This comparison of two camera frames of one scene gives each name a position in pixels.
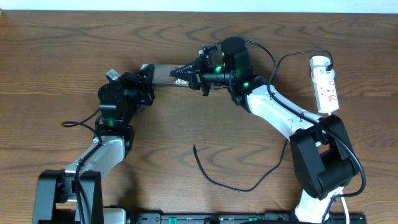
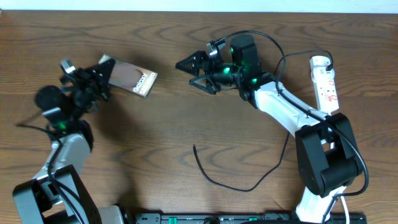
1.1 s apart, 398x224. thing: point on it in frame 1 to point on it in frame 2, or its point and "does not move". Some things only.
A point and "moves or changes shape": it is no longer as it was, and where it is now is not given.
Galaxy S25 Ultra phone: x=161 y=74 moves or changes shape
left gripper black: x=145 y=81 to x=90 y=82
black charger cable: x=329 y=68 does not move
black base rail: x=243 y=218 does not move
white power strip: x=323 y=80 does not move
